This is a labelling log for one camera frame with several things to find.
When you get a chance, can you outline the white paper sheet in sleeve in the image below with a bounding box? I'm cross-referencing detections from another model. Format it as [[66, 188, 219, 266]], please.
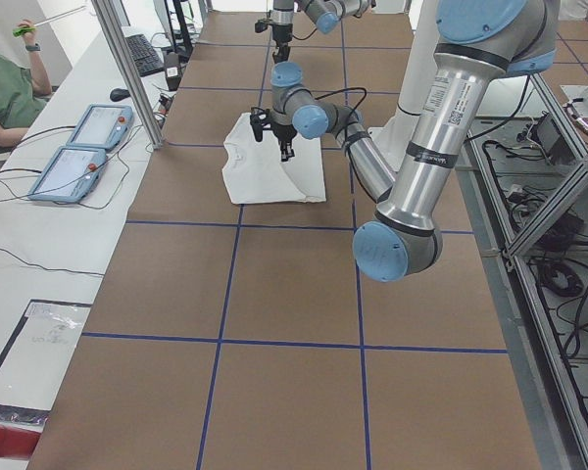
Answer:
[[0, 299, 91, 426]]

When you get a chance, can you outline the black keyboard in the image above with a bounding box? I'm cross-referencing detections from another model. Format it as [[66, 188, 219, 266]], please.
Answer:
[[125, 34, 164, 77]]

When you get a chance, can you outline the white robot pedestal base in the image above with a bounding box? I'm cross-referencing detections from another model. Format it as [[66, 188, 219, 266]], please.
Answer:
[[373, 0, 439, 156]]

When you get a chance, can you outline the lower blue teach pendant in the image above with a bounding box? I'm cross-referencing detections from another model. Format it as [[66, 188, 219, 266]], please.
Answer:
[[27, 146, 107, 204]]

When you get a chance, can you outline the person in green shirt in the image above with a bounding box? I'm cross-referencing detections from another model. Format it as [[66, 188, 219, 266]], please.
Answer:
[[0, 20, 52, 149]]

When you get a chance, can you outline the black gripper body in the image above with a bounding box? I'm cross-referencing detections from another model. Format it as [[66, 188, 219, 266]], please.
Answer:
[[250, 108, 297, 150], [254, 18, 293, 48]]

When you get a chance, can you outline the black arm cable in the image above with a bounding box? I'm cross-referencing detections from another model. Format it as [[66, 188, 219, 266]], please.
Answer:
[[313, 86, 368, 143]]

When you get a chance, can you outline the black computer mouse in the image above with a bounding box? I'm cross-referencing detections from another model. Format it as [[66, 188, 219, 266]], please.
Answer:
[[109, 88, 130, 102]]

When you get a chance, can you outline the aluminium frame post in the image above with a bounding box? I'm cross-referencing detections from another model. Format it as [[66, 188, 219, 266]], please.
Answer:
[[91, 0, 163, 150]]

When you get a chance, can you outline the green plastic tool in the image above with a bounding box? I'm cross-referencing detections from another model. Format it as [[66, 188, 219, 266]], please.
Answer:
[[12, 25, 36, 37]]

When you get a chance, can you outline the red object at edge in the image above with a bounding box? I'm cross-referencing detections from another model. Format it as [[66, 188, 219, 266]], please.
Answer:
[[0, 424, 41, 459]]

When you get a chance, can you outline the white long-sleeve printed shirt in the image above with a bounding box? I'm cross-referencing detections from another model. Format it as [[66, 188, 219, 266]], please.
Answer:
[[221, 112, 326, 205]]

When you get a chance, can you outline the blue teach pendant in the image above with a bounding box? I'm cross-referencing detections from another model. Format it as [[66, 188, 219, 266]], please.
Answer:
[[67, 104, 134, 151], [27, 146, 107, 204]]

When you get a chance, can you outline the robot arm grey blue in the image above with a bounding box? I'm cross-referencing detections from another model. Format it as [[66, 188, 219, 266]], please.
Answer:
[[250, 1, 560, 282], [255, 0, 376, 64]]

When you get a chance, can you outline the upper blue teach pendant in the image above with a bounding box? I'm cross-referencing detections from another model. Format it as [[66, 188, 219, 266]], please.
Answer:
[[67, 104, 134, 151]]

